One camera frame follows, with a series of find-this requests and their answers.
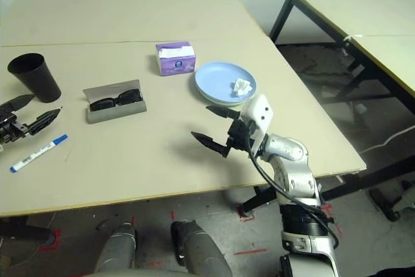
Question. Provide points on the beige side table black frame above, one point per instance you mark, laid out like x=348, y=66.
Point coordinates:
x=356, y=11

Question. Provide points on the white tie on side table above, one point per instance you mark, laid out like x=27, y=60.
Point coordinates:
x=351, y=38

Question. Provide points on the grey robot left leg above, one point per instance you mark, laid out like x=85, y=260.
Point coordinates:
x=118, y=244

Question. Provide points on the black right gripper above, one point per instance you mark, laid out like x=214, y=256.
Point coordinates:
x=241, y=136

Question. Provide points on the grey robot leg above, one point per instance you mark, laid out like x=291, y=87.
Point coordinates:
x=197, y=248
x=118, y=244

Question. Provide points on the purple tissue pack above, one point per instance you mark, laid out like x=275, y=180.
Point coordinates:
x=176, y=63

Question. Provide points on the grey glasses case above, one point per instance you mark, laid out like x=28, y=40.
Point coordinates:
x=116, y=115

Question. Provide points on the light blue plate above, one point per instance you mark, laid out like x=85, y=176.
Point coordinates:
x=217, y=82

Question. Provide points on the white tissue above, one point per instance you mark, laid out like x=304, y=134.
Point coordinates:
x=241, y=87

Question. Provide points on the light green plate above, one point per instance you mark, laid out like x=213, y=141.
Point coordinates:
x=220, y=104

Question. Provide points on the black table foot bar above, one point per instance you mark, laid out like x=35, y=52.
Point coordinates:
x=259, y=199
x=22, y=228

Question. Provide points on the grey robot right leg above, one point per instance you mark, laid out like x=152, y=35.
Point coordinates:
x=197, y=248

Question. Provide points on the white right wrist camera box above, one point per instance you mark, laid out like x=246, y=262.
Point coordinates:
x=261, y=115

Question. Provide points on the black sunglasses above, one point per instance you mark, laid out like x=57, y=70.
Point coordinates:
x=129, y=97

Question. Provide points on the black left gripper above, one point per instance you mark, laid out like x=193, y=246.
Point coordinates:
x=13, y=129

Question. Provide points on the white marker with blue cap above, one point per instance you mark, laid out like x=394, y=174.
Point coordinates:
x=39, y=153

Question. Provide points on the black plastic cup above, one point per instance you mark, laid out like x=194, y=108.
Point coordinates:
x=35, y=76

